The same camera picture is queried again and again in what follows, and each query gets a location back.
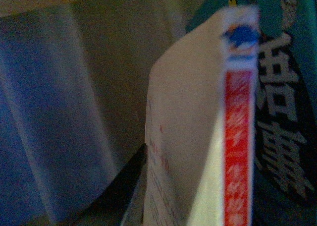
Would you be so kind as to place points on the teal book white characters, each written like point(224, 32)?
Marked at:
point(285, 172)

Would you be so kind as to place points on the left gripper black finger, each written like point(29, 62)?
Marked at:
point(109, 208)

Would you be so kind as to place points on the white book red spine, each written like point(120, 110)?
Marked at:
point(199, 130)

